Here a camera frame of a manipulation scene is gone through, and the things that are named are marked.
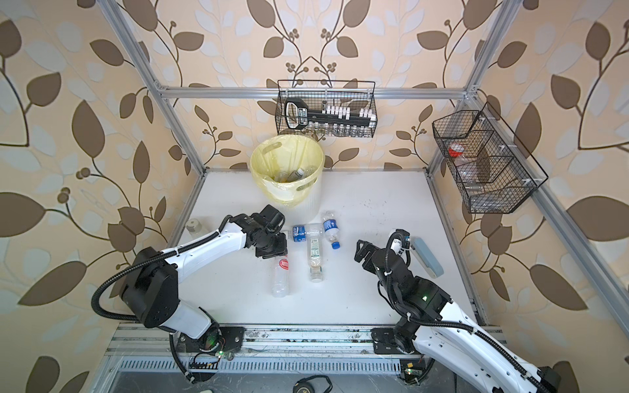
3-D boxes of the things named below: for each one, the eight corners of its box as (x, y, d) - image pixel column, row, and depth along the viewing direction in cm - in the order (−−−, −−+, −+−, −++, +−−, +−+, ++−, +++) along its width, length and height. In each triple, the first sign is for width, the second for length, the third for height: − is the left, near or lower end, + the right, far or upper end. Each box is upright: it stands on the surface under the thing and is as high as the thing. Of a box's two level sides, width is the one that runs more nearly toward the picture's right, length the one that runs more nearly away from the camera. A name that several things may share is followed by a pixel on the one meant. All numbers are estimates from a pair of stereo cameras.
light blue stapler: (430, 280, 88) (436, 274, 84) (408, 245, 97) (411, 238, 93) (440, 276, 89) (446, 270, 85) (417, 242, 98) (421, 234, 94)
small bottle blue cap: (332, 250, 95) (332, 245, 92) (320, 219, 105) (320, 212, 101) (344, 247, 96) (345, 241, 93) (332, 216, 106) (332, 209, 102)
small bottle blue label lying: (294, 245, 97) (292, 238, 92) (291, 233, 100) (290, 226, 96) (322, 238, 98) (322, 231, 94) (319, 227, 102) (319, 220, 98)
